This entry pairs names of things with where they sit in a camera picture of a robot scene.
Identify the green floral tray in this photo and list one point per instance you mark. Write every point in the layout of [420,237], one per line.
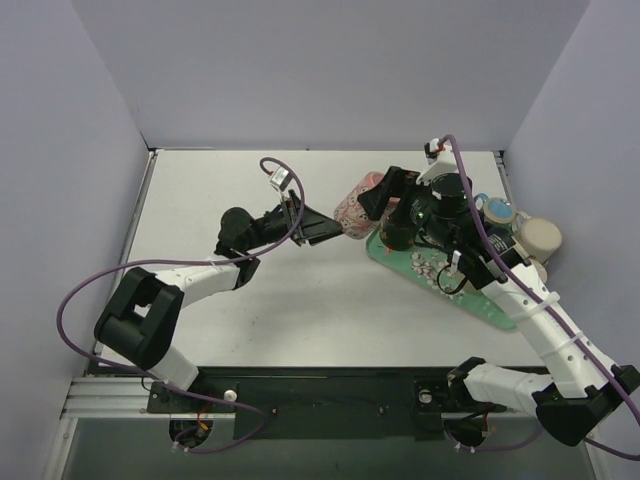
[426,267]

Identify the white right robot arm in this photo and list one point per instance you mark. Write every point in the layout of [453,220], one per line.
[581,386]

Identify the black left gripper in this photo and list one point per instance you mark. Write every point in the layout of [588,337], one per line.
[295,220]

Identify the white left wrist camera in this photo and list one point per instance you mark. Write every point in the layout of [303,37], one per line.
[280,179]

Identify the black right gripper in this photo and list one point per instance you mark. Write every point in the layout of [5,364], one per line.
[398,187]

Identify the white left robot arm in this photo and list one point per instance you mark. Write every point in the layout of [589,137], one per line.
[140,318]

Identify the cream cat cartoon mug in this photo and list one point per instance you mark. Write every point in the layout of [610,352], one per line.
[540,237]

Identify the black mug with red interior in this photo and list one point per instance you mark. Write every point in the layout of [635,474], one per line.
[396,234]

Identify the blue butterfly mug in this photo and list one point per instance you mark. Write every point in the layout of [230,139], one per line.
[498,215]

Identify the pink patterned mug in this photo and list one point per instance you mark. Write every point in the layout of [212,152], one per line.
[351,215]

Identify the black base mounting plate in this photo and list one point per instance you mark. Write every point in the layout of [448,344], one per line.
[324,403]

